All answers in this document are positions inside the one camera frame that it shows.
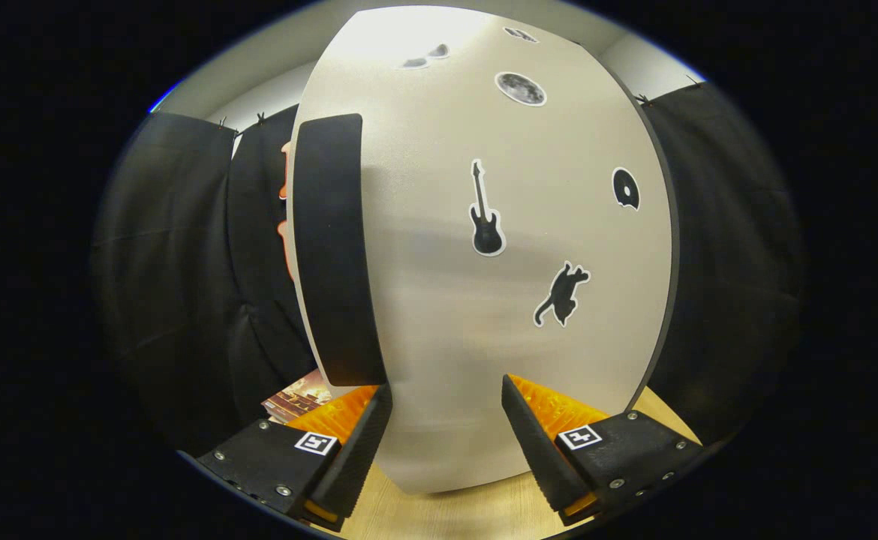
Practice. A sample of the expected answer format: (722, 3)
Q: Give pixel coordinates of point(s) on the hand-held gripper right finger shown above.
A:
(536, 442)

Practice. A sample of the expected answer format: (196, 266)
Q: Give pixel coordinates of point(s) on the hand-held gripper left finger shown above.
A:
(356, 450)

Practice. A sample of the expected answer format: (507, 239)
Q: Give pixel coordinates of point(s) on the brown cover book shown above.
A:
(300, 397)

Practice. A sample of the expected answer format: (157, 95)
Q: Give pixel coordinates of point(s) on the black backdrop cloth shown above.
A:
(184, 262)

